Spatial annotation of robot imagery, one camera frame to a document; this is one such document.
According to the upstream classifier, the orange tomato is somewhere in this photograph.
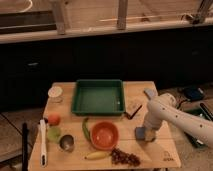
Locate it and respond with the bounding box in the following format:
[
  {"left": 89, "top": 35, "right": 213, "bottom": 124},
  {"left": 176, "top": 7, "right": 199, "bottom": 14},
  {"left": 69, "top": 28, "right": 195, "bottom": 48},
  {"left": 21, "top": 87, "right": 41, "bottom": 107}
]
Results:
[{"left": 47, "top": 114, "right": 61, "bottom": 126}]

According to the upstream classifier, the green chili pepper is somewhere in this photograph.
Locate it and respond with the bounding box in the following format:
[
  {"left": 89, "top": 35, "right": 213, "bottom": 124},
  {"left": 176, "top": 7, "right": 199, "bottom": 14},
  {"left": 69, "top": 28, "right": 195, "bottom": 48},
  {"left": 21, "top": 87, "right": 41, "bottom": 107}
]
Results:
[{"left": 82, "top": 118, "right": 91, "bottom": 142}]

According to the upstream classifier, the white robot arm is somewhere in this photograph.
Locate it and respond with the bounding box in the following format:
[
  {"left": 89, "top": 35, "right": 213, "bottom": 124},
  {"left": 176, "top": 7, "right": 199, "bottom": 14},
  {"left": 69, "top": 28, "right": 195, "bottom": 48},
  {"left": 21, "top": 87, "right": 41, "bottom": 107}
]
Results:
[{"left": 143, "top": 93, "right": 213, "bottom": 148}]

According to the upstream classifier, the green apple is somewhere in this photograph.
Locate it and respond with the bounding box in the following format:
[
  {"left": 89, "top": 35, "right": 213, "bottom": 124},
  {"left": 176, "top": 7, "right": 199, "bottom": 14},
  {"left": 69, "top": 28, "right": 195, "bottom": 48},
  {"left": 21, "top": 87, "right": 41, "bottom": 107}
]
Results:
[{"left": 47, "top": 127, "right": 61, "bottom": 143}]

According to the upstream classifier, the small metal cup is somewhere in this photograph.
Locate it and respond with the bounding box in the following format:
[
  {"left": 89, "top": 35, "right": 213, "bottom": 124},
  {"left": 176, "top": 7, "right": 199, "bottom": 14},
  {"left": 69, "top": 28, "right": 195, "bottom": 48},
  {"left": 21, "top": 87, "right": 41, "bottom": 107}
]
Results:
[{"left": 59, "top": 135, "right": 74, "bottom": 152}]

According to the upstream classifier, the bunch of dark grapes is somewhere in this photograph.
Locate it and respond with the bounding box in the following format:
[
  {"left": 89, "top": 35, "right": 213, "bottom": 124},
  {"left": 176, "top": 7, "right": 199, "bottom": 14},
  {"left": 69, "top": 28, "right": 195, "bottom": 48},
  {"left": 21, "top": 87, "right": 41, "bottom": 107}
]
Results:
[{"left": 111, "top": 148, "right": 141, "bottom": 166}]

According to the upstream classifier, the black pole stand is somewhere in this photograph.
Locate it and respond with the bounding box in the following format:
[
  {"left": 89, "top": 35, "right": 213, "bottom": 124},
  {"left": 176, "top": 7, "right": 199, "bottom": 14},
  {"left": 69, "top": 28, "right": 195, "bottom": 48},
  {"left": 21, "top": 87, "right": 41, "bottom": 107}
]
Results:
[{"left": 22, "top": 123, "right": 28, "bottom": 171}]

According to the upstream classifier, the grey blue cloth piece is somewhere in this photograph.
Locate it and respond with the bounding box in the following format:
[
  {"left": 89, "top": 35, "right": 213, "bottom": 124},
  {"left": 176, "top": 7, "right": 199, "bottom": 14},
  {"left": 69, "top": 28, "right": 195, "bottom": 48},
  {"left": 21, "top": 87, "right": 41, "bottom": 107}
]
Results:
[{"left": 144, "top": 88, "right": 157, "bottom": 100}]

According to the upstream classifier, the blue sponge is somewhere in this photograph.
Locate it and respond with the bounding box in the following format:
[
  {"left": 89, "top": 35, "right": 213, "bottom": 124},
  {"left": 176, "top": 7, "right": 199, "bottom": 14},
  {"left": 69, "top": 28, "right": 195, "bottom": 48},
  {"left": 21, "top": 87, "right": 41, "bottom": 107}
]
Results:
[{"left": 135, "top": 127, "right": 145, "bottom": 140}]

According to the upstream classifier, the orange bowl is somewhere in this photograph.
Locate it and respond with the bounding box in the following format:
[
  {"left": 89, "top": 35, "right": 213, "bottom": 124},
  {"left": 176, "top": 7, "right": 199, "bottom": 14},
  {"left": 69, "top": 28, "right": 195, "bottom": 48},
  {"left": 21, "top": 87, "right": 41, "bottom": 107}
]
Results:
[{"left": 90, "top": 121, "right": 119, "bottom": 150}]

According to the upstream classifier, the green plastic tray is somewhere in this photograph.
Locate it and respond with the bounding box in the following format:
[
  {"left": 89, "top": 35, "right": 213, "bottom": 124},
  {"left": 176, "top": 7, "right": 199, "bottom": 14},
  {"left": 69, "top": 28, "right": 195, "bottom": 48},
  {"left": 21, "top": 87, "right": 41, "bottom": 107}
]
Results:
[{"left": 71, "top": 79, "right": 125, "bottom": 116}]

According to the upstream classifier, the yellow banana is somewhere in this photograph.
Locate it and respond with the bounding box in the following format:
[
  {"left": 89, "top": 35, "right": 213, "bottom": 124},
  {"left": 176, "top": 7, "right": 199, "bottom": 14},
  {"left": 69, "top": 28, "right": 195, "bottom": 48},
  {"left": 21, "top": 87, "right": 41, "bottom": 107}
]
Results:
[{"left": 85, "top": 151, "right": 110, "bottom": 160}]

